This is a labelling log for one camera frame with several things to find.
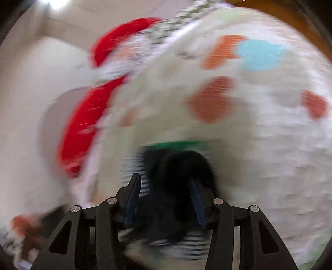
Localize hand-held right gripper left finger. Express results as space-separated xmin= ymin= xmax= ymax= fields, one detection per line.
xmin=31 ymin=173 xmax=142 ymax=270

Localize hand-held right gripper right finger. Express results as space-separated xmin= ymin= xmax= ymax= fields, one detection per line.
xmin=188 ymin=179 xmax=299 ymax=270

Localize navy pants with striped lining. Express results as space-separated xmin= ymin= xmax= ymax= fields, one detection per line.
xmin=121 ymin=148 xmax=221 ymax=260

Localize white quilt with heart patches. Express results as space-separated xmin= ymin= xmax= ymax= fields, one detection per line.
xmin=85 ymin=5 xmax=332 ymax=270

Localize long red pillow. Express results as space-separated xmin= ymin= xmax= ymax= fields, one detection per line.
xmin=58 ymin=76 xmax=127 ymax=178

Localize floral printed pillow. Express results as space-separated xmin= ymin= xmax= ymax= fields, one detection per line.
xmin=99 ymin=34 xmax=156 ymax=83

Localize red cushion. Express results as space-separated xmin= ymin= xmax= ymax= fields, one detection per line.
xmin=89 ymin=17 xmax=166 ymax=69

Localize olive pillow with white print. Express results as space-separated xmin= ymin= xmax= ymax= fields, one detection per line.
xmin=156 ymin=0 xmax=226 ymax=44

